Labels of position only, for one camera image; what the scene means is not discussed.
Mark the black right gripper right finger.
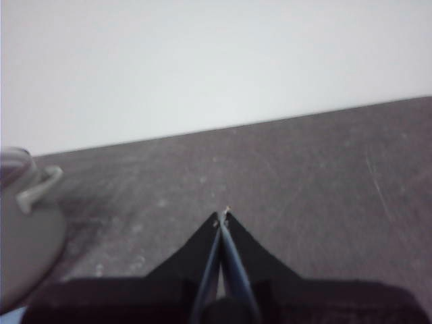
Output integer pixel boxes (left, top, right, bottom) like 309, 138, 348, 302
222, 210, 305, 295

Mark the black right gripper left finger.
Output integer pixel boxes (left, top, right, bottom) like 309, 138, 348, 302
144, 211, 223, 288

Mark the pale green electric steamer pot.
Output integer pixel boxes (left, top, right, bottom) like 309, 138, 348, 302
0, 158, 68, 310

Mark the blue round plate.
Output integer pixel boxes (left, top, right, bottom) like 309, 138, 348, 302
0, 306, 30, 324

